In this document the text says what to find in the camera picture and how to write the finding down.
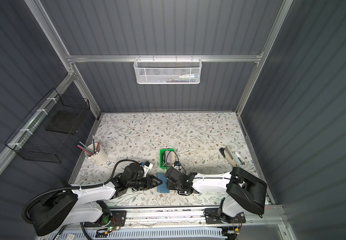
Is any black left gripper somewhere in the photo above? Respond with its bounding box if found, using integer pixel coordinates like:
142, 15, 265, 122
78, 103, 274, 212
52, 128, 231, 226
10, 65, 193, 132
127, 174, 163, 191

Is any blue leather card holder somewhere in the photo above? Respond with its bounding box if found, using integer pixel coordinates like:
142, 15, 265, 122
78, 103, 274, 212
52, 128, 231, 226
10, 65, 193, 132
157, 173, 169, 194

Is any stack of cards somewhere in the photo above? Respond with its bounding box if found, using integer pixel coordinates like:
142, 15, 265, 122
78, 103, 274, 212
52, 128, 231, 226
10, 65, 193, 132
164, 151, 176, 167

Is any green plastic card tray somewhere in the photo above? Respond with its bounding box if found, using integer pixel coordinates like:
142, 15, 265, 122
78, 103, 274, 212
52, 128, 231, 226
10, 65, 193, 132
159, 149, 176, 169

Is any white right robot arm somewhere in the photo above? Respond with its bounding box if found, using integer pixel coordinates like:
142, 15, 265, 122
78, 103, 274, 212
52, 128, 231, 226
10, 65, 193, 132
164, 167, 268, 220

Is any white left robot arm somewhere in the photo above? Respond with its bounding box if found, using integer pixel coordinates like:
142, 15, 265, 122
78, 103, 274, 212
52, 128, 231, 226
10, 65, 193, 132
21, 160, 162, 237

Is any beige black stapler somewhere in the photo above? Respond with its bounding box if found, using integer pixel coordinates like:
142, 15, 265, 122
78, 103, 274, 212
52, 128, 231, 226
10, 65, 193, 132
219, 146, 240, 167

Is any white pencil cup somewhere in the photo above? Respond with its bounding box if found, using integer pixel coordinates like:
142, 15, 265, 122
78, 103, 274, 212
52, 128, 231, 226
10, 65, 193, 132
84, 143, 108, 165

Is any green pencil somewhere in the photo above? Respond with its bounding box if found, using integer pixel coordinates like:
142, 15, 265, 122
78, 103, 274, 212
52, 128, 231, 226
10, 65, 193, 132
77, 142, 95, 156

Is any white tube in basket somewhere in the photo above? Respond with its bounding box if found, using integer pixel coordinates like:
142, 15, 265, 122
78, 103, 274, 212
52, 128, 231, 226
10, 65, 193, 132
179, 74, 200, 81

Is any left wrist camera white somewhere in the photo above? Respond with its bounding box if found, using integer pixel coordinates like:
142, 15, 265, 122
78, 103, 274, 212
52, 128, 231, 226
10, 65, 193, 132
141, 161, 153, 173

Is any thin black right cable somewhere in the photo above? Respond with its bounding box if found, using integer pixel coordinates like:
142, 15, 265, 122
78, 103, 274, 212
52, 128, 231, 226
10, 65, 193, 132
171, 150, 189, 175

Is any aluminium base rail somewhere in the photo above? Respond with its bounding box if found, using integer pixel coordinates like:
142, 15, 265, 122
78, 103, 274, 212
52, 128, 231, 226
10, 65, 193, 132
111, 205, 287, 229

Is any white mesh wall basket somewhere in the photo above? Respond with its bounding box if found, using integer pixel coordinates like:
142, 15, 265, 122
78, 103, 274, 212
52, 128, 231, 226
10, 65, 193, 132
133, 59, 203, 85

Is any black wire basket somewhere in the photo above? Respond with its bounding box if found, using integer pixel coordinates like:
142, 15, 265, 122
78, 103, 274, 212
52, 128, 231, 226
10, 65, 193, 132
5, 90, 90, 163

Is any black corrugated left cable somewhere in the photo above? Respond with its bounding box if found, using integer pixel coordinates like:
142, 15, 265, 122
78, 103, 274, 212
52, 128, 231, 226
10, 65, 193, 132
21, 159, 140, 224

